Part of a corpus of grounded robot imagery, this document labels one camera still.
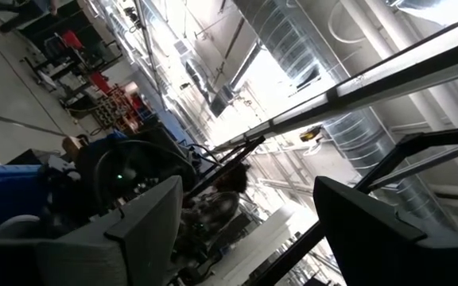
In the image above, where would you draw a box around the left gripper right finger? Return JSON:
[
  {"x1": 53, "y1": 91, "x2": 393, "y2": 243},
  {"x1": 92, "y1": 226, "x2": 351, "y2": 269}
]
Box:
[{"x1": 312, "y1": 176, "x2": 458, "y2": 286}]

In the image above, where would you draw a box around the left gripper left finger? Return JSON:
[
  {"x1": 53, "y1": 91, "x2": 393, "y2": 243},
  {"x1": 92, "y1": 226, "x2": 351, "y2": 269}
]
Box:
[{"x1": 36, "y1": 175, "x2": 184, "y2": 286}]

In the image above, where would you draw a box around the light grey slide sandal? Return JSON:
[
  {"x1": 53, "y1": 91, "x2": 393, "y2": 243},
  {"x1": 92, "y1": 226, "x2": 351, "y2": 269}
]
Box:
[{"x1": 0, "y1": 214, "x2": 42, "y2": 240}]

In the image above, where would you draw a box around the blue plastic bin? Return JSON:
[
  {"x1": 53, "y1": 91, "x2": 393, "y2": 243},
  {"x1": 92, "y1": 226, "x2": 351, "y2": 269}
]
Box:
[{"x1": 0, "y1": 164, "x2": 49, "y2": 240}]

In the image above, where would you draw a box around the person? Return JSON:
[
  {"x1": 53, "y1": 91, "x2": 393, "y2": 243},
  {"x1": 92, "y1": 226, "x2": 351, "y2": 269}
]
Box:
[
  {"x1": 0, "y1": 0, "x2": 60, "y2": 33},
  {"x1": 175, "y1": 163, "x2": 250, "y2": 263},
  {"x1": 60, "y1": 130, "x2": 130, "y2": 168}
]

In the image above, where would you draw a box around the red chair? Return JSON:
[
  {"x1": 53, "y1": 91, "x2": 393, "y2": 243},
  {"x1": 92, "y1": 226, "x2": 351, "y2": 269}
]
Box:
[
  {"x1": 88, "y1": 70, "x2": 111, "y2": 95},
  {"x1": 59, "y1": 29, "x2": 83, "y2": 51}
]

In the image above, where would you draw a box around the black extrusion rig frame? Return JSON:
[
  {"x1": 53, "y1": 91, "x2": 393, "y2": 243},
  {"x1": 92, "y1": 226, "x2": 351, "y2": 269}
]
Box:
[{"x1": 180, "y1": 35, "x2": 458, "y2": 286}]

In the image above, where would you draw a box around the small silver ventilation duct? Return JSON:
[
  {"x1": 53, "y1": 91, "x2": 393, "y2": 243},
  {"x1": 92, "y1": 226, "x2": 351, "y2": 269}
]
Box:
[{"x1": 184, "y1": 58, "x2": 235, "y2": 117}]

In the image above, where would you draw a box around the small black yellow camera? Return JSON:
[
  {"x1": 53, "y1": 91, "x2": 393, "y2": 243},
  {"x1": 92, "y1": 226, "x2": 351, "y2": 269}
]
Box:
[{"x1": 299, "y1": 126, "x2": 324, "y2": 144}]

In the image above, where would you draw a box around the silver spiral ventilation duct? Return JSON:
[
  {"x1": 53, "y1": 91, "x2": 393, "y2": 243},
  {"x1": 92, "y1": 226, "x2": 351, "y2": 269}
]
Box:
[{"x1": 232, "y1": 0, "x2": 456, "y2": 231}]

